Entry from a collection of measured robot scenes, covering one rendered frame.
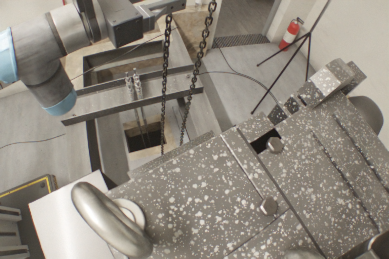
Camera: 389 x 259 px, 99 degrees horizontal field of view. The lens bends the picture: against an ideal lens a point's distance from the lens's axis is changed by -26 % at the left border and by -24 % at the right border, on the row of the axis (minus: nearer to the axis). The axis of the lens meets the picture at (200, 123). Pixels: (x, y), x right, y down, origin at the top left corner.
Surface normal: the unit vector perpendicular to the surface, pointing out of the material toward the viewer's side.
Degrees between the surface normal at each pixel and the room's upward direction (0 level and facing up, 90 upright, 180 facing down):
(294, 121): 0
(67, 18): 30
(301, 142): 0
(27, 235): 0
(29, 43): 52
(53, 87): 90
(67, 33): 66
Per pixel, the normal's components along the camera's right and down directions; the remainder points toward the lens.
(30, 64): 0.60, 0.74
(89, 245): 0.12, -0.46
